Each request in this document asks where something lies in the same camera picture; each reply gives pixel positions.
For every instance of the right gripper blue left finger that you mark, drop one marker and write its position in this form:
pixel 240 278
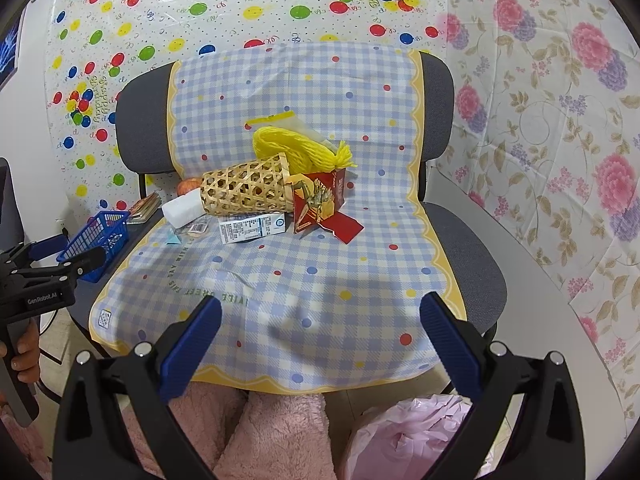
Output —
pixel 183 345

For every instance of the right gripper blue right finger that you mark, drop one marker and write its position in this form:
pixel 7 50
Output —
pixel 457 343

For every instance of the teal paper scrap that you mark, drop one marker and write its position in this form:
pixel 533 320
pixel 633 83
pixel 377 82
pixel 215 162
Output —
pixel 173 239

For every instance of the small clear wrapper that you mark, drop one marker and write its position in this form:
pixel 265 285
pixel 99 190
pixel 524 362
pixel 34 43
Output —
pixel 198 228

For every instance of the blue white milk carton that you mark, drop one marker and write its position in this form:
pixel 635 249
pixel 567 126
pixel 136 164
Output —
pixel 244 227

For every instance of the red paper fries box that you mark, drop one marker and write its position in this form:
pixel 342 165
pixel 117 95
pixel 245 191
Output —
pixel 317 202

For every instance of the woven bamboo basket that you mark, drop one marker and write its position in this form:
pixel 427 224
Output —
pixel 254 187

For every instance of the yellow yarn bundle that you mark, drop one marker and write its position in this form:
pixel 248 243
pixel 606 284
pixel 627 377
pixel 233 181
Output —
pixel 304 155

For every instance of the pink trash bag bin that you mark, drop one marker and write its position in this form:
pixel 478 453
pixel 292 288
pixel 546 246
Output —
pixel 404 440

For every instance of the person's left hand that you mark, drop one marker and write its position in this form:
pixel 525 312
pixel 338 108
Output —
pixel 26 361

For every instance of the dark grey office chair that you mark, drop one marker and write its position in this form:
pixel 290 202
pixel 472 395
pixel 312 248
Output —
pixel 145 120

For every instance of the pink fluffy rug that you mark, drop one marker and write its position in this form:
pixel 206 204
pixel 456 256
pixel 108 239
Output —
pixel 256 435

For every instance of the blue plastic basket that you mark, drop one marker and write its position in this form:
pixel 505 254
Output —
pixel 108 230

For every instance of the blue checkered cloth cover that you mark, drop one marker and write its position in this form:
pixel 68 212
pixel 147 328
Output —
pixel 300 209

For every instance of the red orange apple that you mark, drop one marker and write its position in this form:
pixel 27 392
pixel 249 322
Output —
pixel 187 185

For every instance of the floral pink backdrop sheet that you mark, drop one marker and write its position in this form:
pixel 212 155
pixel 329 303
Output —
pixel 546 141

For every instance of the polka dot birthday backdrop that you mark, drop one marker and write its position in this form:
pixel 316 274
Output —
pixel 95 47

